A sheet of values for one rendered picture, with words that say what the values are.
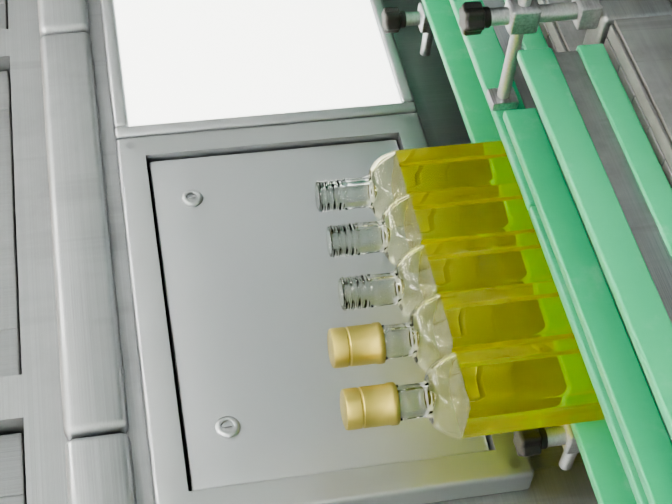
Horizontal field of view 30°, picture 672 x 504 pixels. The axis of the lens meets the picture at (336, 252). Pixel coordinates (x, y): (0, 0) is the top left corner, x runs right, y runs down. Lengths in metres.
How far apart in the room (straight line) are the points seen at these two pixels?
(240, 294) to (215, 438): 0.17
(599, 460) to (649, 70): 0.33
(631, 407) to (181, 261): 0.50
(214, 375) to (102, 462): 0.13
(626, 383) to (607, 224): 0.12
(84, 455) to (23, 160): 0.39
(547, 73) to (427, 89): 0.42
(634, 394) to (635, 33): 0.33
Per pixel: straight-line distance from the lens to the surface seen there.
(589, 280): 1.06
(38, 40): 1.55
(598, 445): 1.09
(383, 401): 1.02
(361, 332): 1.05
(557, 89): 1.10
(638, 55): 1.13
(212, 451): 1.15
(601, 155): 1.06
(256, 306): 1.24
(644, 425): 0.99
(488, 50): 1.27
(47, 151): 1.40
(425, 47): 1.47
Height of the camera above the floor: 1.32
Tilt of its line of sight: 10 degrees down
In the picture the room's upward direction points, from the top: 96 degrees counter-clockwise
